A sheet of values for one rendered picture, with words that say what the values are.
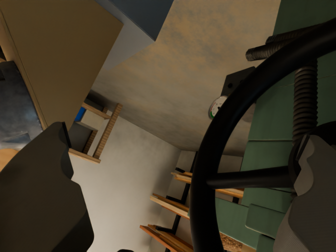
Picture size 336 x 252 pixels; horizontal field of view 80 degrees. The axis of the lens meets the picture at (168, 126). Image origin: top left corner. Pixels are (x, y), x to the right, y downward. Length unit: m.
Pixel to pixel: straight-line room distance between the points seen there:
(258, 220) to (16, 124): 0.43
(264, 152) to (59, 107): 0.40
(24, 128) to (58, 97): 0.09
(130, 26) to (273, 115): 0.37
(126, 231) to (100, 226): 0.51
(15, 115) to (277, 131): 0.48
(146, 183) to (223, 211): 3.54
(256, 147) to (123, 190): 3.40
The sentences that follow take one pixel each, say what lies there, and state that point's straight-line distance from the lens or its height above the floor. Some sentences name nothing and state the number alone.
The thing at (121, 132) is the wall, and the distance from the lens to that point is 3.59.
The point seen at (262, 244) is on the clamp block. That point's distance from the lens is 0.29.
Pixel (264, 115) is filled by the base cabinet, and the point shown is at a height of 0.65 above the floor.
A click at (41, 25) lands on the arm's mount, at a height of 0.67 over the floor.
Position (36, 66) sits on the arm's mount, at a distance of 0.45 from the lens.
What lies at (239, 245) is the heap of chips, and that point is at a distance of 0.52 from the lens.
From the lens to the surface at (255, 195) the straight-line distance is 0.41.
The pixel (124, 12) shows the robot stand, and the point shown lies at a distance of 0.51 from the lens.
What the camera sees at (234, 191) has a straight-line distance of 2.77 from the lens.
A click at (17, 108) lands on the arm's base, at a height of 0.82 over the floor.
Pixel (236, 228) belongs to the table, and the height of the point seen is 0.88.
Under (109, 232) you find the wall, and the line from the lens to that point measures 3.88.
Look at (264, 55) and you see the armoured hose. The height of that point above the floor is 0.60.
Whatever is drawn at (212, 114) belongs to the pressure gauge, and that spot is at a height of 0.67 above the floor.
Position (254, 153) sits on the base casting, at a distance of 0.44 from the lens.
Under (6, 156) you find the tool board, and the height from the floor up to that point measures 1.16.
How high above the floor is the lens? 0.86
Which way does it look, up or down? 17 degrees down
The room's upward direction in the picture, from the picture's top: 160 degrees counter-clockwise
